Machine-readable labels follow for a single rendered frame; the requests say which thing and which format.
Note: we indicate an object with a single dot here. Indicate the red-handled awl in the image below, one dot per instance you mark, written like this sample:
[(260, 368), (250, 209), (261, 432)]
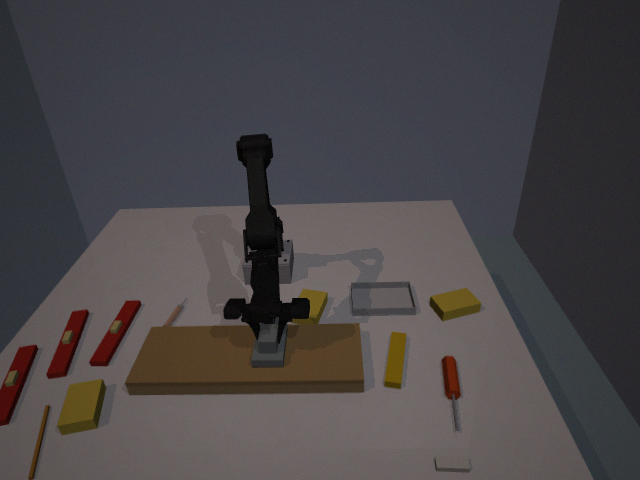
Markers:
[(451, 383)]

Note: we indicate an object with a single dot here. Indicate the olive yellow rectangular block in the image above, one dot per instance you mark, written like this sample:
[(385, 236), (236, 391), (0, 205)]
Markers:
[(455, 304), (82, 407), (318, 301)]

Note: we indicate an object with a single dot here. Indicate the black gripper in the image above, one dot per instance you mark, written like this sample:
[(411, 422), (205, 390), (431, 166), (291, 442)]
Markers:
[(299, 308)]

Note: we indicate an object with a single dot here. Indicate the brown-handled awl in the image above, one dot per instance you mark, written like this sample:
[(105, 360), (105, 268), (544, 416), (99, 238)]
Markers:
[(174, 315)]

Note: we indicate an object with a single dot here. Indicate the yellow flat bar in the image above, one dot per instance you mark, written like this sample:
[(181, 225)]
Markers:
[(394, 371)]

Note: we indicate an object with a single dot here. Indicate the thin brown rod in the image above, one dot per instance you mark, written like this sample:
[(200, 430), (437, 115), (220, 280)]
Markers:
[(38, 444)]

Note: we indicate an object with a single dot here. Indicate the brown rectangular panel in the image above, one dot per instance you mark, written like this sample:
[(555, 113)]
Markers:
[(319, 359)]

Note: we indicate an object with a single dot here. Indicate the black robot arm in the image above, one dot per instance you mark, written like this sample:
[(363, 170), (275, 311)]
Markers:
[(263, 230)]

